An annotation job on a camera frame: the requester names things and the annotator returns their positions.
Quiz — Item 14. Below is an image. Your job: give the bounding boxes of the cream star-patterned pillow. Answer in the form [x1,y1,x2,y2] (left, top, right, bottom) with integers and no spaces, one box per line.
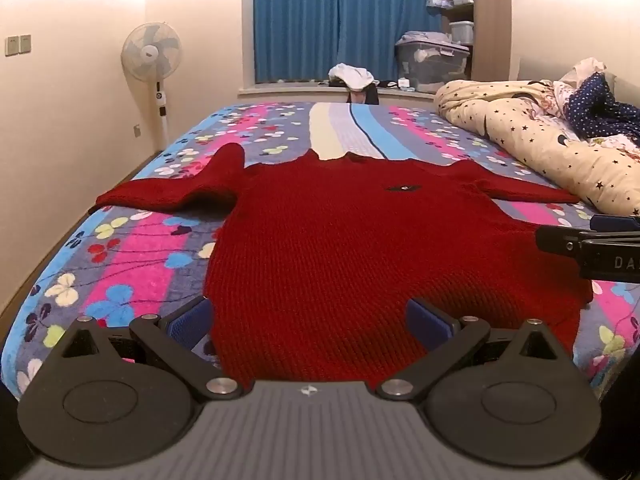
[434,79,640,218]

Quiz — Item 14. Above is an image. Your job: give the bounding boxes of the wooden bookshelf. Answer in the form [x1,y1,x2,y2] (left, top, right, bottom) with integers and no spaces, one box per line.
[440,0,512,83]

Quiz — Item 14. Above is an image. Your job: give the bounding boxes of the white cloth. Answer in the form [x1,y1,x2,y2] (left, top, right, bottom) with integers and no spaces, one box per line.
[559,57,608,86]

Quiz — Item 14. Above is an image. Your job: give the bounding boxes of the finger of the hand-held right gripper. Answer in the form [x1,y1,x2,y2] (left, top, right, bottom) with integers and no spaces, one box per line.
[535,226,640,281]
[590,214,640,234]

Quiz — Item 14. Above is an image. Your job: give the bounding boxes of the floral striped bed blanket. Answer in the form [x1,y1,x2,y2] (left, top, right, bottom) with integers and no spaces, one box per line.
[0,100,640,401]

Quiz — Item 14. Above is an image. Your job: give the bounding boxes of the dark hanging clothes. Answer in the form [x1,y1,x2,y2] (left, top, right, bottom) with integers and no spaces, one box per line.
[344,84,381,106]

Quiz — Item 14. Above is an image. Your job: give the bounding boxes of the white standing fan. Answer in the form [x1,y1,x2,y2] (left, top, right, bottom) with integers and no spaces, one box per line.
[121,22,182,153]

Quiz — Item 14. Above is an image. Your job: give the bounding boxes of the navy dotted cloth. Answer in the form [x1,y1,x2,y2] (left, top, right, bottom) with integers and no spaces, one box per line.
[565,72,640,148]

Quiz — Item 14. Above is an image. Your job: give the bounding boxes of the red knitted sweater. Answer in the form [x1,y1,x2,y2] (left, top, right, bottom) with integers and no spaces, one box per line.
[95,142,596,391]

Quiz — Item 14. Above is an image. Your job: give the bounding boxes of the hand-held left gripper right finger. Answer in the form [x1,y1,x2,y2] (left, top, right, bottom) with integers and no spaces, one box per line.
[375,298,573,403]

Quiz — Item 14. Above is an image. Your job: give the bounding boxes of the white clothes pile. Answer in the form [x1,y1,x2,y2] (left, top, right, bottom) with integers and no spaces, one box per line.
[328,63,376,92]

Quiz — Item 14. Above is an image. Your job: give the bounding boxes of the blue curtain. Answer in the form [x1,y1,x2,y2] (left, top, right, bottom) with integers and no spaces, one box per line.
[252,0,443,83]

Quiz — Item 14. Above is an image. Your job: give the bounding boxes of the clear plastic storage bin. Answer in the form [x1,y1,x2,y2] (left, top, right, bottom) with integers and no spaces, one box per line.
[395,40,472,95]

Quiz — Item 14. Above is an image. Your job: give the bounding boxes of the grey cloth pile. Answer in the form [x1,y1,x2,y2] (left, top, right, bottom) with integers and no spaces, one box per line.
[402,31,466,49]

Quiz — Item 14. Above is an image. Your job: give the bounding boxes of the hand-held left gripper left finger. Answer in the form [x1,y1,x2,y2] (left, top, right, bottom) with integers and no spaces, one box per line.
[61,296,251,402]

